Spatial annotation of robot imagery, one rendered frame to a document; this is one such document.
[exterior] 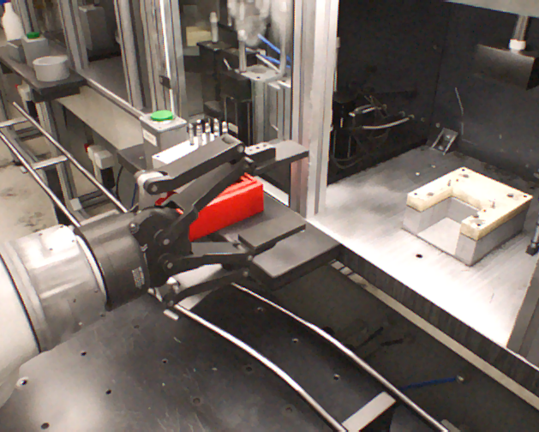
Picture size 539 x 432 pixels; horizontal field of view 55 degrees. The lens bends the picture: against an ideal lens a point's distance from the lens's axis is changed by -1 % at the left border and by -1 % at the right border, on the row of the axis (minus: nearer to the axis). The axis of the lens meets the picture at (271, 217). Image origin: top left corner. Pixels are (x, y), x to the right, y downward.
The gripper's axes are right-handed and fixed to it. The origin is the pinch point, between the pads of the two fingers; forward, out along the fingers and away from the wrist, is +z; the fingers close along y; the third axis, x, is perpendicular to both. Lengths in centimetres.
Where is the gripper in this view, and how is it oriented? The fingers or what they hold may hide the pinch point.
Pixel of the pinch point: (278, 193)
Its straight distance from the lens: 53.1
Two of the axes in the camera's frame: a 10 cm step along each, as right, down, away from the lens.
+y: 0.0, -8.4, -5.5
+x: -6.2, -4.3, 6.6
